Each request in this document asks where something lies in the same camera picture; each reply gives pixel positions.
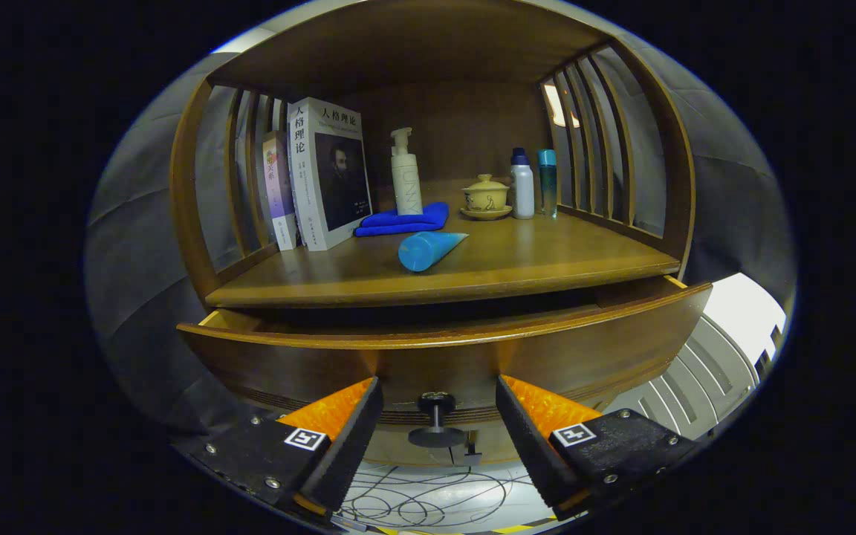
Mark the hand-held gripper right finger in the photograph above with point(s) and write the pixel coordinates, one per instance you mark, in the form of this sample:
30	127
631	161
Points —
532	446

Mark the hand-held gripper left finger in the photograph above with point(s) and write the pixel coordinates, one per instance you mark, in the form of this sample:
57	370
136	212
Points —
346	453

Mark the black drawer knob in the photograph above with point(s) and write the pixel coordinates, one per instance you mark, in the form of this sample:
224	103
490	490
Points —
435	436

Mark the brown wooden drawer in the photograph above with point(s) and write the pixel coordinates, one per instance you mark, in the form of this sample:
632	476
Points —
435	364

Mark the blue white cosmetic tube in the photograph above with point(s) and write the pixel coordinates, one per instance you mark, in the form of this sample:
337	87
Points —
424	250

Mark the wooden cabinet door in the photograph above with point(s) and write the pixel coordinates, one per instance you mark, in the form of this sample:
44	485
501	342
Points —
391	453
498	446

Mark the wooden countertop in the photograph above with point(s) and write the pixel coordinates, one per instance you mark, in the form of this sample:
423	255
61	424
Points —
532	256

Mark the white metal drawer unit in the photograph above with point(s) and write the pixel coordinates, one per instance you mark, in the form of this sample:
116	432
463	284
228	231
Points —
725	312

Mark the brown wooden cabinet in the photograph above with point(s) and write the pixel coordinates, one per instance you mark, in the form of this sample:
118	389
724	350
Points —
458	119

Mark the yellow black floor tape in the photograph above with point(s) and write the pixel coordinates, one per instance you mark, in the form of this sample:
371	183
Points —
502	529

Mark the blue folded cloth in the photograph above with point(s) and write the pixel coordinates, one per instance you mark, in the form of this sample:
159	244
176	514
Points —
398	221

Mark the yellow lidded teacup with saucer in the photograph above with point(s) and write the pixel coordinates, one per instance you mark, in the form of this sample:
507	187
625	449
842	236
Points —
486	197

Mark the white bottle with blue cap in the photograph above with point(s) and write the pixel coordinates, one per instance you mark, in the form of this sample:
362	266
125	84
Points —
522	189

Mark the clear teal bottle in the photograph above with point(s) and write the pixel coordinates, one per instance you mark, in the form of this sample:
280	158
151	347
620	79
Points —
547	186

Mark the white pump bottle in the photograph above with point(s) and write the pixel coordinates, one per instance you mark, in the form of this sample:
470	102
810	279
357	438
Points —
406	189

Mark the purple book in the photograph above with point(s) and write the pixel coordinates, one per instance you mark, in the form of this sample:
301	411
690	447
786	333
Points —
278	186

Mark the white portrait cover book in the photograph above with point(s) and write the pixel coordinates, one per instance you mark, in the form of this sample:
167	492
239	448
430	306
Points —
331	171

